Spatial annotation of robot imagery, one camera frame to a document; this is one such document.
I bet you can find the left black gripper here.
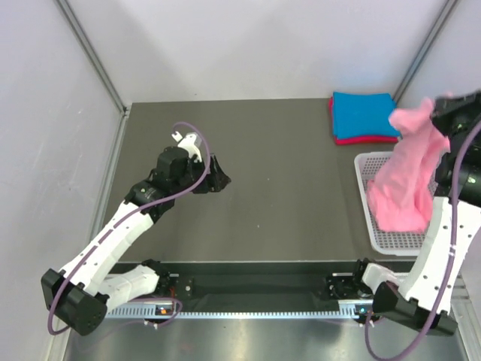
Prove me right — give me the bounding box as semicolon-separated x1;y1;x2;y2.
171;153;230;196

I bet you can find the pink t shirt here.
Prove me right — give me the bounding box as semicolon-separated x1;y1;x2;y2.
367;99;450;232

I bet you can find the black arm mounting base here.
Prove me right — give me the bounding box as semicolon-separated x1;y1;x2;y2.
108;259;380;313

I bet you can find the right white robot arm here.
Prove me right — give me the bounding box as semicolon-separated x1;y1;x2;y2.
350;91;480;335

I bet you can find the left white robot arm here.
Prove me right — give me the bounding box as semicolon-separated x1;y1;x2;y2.
41;129;231;336

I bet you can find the red folded t shirt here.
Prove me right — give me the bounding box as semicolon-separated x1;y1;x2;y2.
328;96;398;146

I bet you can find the white perforated plastic basket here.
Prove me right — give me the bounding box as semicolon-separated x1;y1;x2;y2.
354;151;425;257

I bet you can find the blue folded t shirt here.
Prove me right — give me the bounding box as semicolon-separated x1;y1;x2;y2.
332;92;400;140

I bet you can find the right aluminium frame post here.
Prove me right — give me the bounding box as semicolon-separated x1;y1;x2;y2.
393;0;460;105

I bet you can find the aluminium frame post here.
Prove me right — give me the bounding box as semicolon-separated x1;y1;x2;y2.
393;0;460;105
53;0;128;115

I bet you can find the grey slotted cable duct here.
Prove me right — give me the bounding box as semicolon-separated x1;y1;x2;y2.
105;300;373;320

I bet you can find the left aluminium frame post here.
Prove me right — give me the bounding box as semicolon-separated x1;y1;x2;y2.
53;0;128;115

